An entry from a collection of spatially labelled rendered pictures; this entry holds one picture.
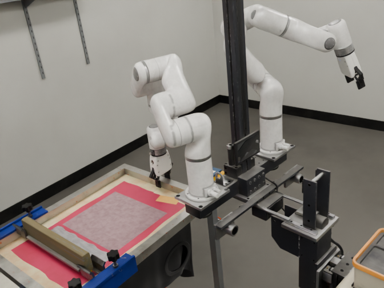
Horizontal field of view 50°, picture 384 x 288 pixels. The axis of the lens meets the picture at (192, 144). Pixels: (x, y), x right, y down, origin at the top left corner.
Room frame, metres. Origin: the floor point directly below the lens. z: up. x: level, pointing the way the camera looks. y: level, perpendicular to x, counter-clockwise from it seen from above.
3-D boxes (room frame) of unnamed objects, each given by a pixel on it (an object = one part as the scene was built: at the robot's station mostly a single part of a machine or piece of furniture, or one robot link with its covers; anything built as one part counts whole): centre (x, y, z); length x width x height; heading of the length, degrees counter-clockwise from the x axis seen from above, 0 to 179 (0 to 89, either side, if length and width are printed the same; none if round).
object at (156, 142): (1.67, 0.15, 1.22); 0.15 x 0.10 x 0.11; 24
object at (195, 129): (1.32, -0.01, 1.37); 0.13 x 0.10 x 0.16; 114
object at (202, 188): (1.31, -0.03, 1.21); 0.16 x 0.13 x 0.15; 42
